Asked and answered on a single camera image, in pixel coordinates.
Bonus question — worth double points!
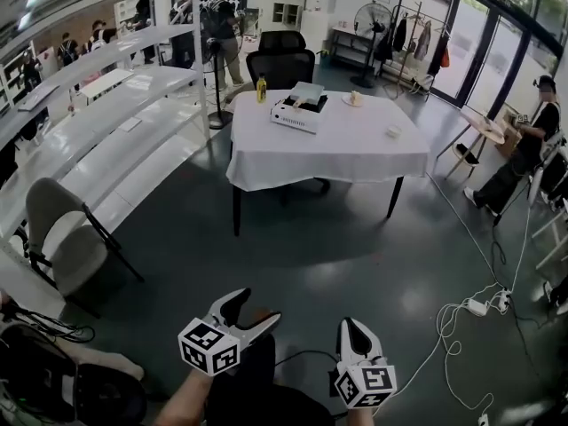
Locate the black bag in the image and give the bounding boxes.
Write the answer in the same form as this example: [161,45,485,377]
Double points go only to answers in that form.
[0,321,147,426]

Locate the wooden coat rack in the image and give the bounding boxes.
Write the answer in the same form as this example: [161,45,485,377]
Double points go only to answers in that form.
[383,0,452,101]

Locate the table with white tablecloth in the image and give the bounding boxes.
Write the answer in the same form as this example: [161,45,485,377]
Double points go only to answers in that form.
[225,87,431,193]

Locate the grey square frying pan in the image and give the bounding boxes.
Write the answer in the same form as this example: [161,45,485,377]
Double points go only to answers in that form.
[283,81,325,111]

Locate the person's black trousers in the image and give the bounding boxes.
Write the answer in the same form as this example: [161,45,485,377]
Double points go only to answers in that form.
[201,333,338,426]

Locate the grey laptop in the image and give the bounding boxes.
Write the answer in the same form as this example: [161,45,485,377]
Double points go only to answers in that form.
[17,84,61,113]

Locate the black hanging jacket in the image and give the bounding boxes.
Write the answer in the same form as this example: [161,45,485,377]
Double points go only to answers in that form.
[392,18,408,52]

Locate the white locker cabinet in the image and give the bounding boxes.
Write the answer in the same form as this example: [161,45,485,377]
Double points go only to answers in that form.
[246,0,338,35]

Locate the large black floor fan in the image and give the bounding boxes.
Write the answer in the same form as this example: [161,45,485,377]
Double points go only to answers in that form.
[349,1,395,89]

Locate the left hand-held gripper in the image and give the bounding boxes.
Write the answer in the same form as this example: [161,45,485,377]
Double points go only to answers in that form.
[177,287,284,377]

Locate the grey hanging jacket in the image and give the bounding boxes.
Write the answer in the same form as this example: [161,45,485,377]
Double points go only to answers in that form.
[413,20,432,61]

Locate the round wooden table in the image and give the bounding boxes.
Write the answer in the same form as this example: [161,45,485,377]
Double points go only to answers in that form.
[437,106,507,181]

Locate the slim black pedestal fan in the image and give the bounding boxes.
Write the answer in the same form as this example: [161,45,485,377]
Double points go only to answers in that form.
[199,2,236,130]

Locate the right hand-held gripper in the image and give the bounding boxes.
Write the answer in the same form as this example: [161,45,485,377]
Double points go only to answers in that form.
[333,317,398,410]

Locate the black mesh office chair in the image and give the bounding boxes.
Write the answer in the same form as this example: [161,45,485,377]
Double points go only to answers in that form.
[245,30,332,207]

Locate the person's left forearm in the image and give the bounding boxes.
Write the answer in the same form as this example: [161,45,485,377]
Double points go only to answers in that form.
[153,366,218,426]

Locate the glass door front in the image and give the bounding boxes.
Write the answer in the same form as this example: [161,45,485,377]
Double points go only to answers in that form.
[430,0,568,119]

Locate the white shelving rack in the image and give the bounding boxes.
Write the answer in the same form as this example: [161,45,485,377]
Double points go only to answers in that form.
[0,0,212,248]

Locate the person's right forearm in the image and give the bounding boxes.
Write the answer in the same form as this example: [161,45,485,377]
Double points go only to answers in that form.
[345,404,383,426]

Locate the white induction cooker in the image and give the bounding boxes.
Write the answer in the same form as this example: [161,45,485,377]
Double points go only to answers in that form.
[269,93,329,135]

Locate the beige folding chair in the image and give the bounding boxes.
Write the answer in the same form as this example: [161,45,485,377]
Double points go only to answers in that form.
[25,177,146,314]

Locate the white power adapter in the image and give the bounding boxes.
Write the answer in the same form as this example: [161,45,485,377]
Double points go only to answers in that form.
[461,298,488,317]

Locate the black side table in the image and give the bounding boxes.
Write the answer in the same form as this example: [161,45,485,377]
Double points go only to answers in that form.
[330,24,383,68]

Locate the white power strip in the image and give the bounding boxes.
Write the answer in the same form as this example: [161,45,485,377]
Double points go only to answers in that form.
[492,288,511,314]

